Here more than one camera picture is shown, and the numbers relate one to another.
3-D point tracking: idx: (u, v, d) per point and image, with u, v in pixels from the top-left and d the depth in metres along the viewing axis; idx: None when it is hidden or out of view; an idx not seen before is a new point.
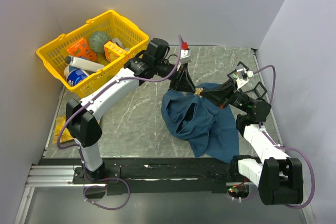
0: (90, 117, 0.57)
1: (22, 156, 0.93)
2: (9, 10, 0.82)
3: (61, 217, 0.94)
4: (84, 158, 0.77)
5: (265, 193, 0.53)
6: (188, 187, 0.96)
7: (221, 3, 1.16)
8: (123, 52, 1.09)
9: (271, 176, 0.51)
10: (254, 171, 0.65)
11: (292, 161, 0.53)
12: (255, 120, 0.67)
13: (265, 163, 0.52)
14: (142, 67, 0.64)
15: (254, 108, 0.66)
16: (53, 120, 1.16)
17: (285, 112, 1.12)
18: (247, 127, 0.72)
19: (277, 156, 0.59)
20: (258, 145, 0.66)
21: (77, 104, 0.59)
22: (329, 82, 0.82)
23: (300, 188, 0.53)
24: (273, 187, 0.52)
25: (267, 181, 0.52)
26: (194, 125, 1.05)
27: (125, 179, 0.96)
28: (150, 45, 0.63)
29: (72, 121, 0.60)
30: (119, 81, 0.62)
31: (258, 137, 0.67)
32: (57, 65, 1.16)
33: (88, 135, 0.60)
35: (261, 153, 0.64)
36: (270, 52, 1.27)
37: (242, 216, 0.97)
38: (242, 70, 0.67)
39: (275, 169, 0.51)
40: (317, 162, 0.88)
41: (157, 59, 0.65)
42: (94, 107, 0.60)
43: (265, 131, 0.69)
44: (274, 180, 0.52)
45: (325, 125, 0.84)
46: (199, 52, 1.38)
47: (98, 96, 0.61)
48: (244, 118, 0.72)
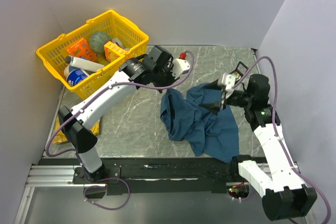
0: (79, 128, 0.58)
1: (22, 156, 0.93)
2: (9, 10, 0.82)
3: (62, 217, 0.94)
4: (82, 161, 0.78)
5: (270, 211, 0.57)
6: (188, 187, 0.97)
7: (221, 3, 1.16)
8: (123, 52, 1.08)
9: (282, 206, 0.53)
10: (256, 180, 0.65)
11: (307, 193, 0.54)
12: (260, 88, 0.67)
13: (279, 195, 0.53)
14: (139, 68, 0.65)
15: (252, 78, 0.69)
16: (53, 120, 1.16)
17: (286, 113, 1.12)
18: (260, 128, 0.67)
19: (291, 184, 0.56)
20: (272, 157, 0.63)
21: (67, 113, 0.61)
22: (329, 82, 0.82)
23: (304, 210, 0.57)
24: (281, 212, 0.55)
25: (277, 207, 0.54)
26: (178, 120, 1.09)
27: (125, 179, 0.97)
28: (154, 50, 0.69)
29: (65, 128, 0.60)
30: (112, 87, 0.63)
31: (272, 146, 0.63)
32: (57, 65, 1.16)
33: (81, 141, 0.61)
35: (273, 169, 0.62)
36: (270, 53, 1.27)
37: (241, 217, 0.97)
38: (222, 82, 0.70)
39: (289, 202, 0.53)
40: (318, 162, 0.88)
41: (157, 64, 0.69)
42: (84, 116, 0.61)
43: (283, 141, 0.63)
44: (284, 208, 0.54)
45: (325, 126, 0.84)
46: (199, 52, 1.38)
47: (88, 104, 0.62)
48: (251, 100, 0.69)
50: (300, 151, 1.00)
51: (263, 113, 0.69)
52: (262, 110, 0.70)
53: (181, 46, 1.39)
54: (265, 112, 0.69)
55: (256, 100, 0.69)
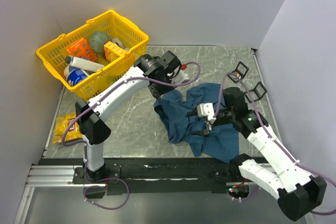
0: (96, 119, 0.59)
1: (22, 156, 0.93)
2: (9, 11, 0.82)
3: (62, 217, 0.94)
4: (87, 157, 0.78)
5: (292, 213, 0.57)
6: (187, 187, 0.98)
7: (221, 3, 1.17)
8: (123, 52, 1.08)
9: (301, 205, 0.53)
10: (264, 180, 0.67)
11: (318, 183, 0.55)
12: (236, 98, 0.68)
13: (295, 195, 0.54)
14: (152, 65, 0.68)
15: (227, 92, 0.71)
16: (53, 120, 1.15)
17: (285, 113, 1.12)
18: (253, 134, 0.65)
19: (301, 180, 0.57)
20: (275, 158, 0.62)
21: (85, 104, 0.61)
22: (330, 82, 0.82)
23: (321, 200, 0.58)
24: (302, 210, 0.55)
25: (296, 208, 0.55)
26: (173, 124, 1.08)
27: (125, 179, 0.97)
28: (167, 54, 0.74)
29: (82, 120, 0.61)
30: (127, 81, 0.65)
31: (271, 149, 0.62)
32: (57, 65, 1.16)
33: (96, 132, 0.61)
35: (279, 170, 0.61)
36: (270, 53, 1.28)
37: (241, 217, 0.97)
38: (203, 114, 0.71)
39: (305, 198, 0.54)
40: (318, 163, 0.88)
41: (168, 65, 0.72)
42: (101, 108, 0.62)
43: (278, 140, 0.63)
44: (303, 206, 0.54)
45: (325, 126, 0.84)
46: (199, 52, 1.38)
47: (105, 97, 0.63)
48: (233, 111, 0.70)
50: (300, 151, 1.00)
51: (251, 118, 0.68)
52: (248, 116, 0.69)
53: (181, 46, 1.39)
54: (252, 117, 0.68)
55: (238, 108, 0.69)
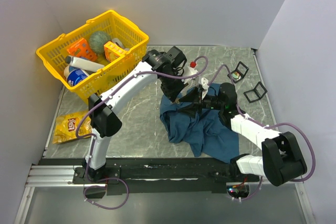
0: (109, 112, 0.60)
1: (22, 155, 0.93)
2: (9, 11, 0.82)
3: (62, 217, 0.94)
4: (93, 153, 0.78)
5: (274, 177, 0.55)
6: (187, 187, 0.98)
7: (221, 4, 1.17)
8: (123, 52, 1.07)
9: (274, 156, 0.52)
10: (254, 161, 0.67)
11: (286, 136, 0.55)
12: (230, 98, 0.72)
13: (264, 146, 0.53)
14: (159, 61, 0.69)
15: (222, 89, 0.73)
16: (53, 120, 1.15)
17: (285, 113, 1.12)
18: (233, 119, 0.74)
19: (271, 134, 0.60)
20: (249, 129, 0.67)
21: (97, 98, 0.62)
22: (329, 82, 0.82)
23: (300, 158, 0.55)
24: (279, 166, 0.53)
25: (272, 162, 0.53)
26: (175, 124, 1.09)
27: (125, 179, 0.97)
28: (173, 49, 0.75)
29: (94, 113, 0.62)
30: (137, 75, 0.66)
31: (246, 124, 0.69)
32: (57, 65, 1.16)
33: (109, 126, 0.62)
35: (255, 138, 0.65)
36: (270, 53, 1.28)
37: (241, 216, 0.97)
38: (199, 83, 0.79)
39: (274, 148, 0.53)
40: (319, 163, 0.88)
41: (174, 60, 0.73)
42: (113, 102, 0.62)
43: (250, 117, 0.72)
44: (279, 159, 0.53)
45: (326, 126, 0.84)
46: (199, 52, 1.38)
47: (117, 91, 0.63)
48: (223, 107, 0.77)
50: None
51: (231, 112, 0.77)
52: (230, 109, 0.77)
53: (181, 46, 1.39)
54: (231, 111, 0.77)
55: (227, 105, 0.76)
